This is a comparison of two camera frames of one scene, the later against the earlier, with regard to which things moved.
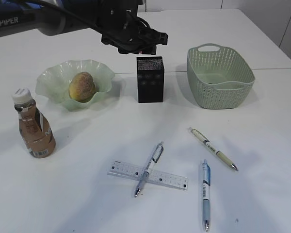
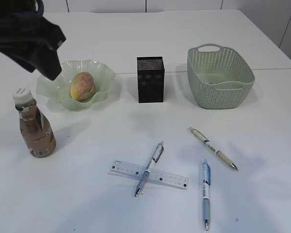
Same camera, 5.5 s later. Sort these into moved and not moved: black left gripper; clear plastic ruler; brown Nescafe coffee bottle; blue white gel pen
Moved: black left gripper
Not moved: brown Nescafe coffee bottle; blue white gel pen; clear plastic ruler
